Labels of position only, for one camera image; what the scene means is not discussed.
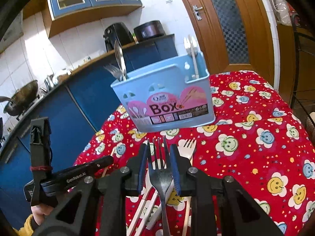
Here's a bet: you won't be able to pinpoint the wooden door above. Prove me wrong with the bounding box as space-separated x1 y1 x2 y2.
172 0 282 79

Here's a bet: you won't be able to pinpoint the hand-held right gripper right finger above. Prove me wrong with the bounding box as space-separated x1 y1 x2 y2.
170 144 283 236

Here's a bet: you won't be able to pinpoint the white cloth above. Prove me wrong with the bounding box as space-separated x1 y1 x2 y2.
55 68 72 79

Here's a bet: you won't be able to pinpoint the clear plastic container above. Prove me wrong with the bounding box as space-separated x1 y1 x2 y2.
268 0 293 25

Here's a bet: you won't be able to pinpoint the black air fryer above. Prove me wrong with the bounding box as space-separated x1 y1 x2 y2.
103 23 134 53

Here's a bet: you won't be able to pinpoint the dark rice cooker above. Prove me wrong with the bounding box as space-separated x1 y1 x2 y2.
133 21 165 42

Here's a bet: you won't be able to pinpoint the light blue utensil box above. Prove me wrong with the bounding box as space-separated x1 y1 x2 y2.
110 52 216 132

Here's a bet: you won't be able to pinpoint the white plastic spoon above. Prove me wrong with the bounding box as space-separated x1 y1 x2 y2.
188 35 199 54
183 37 192 54

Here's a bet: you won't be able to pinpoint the person's left hand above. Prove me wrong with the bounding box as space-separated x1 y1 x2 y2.
31 203 59 227

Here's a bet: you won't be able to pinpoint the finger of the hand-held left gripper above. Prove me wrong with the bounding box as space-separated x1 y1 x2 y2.
29 117 53 206
86 155 114 175

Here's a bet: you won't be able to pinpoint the metal door handle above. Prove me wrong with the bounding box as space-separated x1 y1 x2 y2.
192 4 203 20

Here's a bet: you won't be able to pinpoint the metal spoon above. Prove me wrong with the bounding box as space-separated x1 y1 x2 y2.
114 39 127 81

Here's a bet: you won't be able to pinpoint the metal kettle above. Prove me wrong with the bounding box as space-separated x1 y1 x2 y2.
44 74 56 90

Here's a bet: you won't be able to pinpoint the metal wok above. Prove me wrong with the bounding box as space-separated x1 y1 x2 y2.
0 80 39 116

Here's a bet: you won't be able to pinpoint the grey range hood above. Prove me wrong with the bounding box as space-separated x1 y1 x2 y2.
0 12 24 54

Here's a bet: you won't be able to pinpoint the white chopstick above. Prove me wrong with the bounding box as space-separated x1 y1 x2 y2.
126 177 151 236
191 51 200 79
145 189 161 227

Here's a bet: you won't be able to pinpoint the blue kitchen counter cabinets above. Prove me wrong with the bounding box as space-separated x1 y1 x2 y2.
0 33 179 229

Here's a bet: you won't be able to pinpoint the black metal rack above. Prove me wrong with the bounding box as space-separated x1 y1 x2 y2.
292 12 315 128

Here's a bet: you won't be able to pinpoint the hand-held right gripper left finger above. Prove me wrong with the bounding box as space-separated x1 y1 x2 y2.
32 144 150 236

